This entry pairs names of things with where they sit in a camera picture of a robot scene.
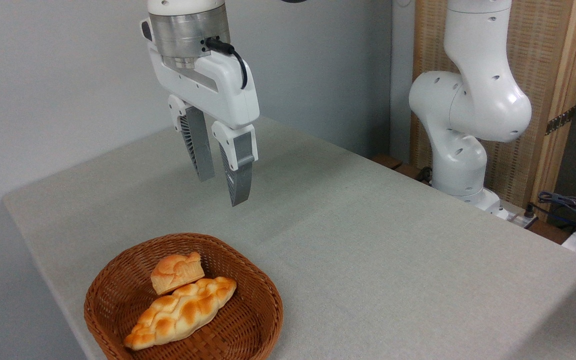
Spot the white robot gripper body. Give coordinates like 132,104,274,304
141,18,261,129

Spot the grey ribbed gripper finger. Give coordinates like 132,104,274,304
211,120,259,207
168,94,216,183

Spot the small round bread roll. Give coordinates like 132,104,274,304
150,251,206,296

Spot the long braided bread loaf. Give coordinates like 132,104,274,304
123,276,238,351

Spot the brown wicker basket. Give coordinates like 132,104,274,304
83,232,284,360

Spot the grey tablecloth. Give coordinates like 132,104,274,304
2,116,576,360

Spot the wooden woven screen panel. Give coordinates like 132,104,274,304
410,0,576,222

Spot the metal screen hinge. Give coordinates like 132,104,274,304
545,106,576,136

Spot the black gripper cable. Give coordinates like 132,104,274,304
204,37,249,91

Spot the blue grey cable bundle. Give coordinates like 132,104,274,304
537,190,576,237

